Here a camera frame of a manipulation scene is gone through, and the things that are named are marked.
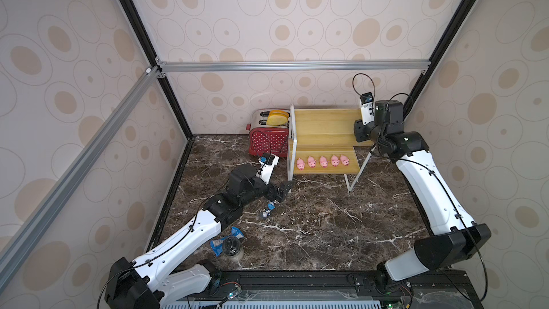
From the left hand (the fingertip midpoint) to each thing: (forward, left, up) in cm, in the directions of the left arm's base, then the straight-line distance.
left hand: (288, 176), depth 71 cm
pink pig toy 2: (+13, -10, -9) cm, 18 cm away
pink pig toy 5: (+14, -24, -9) cm, 29 cm away
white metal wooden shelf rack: (+11, -11, +6) cm, 16 cm away
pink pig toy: (+12, -5, -9) cm, 16 cm away
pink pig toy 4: (+14, -20, -9) cm, 26 cm away
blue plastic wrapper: (-15, +26, -24) cm, 39 cm away
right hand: (+17, -24, +9) cm, 31 cm away
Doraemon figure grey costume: (-2, +8, -25) cm, 27 cm away
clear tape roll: (-18, +18, -16) cm, 31 cm away
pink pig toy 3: (+14, -15, -10) cm, 23 cm away
